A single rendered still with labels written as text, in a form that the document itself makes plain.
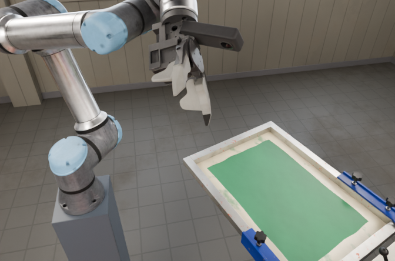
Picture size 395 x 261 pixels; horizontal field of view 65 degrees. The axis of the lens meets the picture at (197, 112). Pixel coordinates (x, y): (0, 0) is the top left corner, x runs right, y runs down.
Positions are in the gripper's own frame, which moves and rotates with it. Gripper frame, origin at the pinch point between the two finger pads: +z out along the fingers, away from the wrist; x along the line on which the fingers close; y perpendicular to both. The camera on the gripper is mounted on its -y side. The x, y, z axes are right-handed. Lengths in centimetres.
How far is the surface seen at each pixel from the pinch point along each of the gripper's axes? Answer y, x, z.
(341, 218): -25, -103, 16
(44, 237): 174, -145, 9
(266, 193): 4, -100, 3
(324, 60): -70, -369, -198
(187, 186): 83, -205, -24
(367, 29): -130, -360, -224
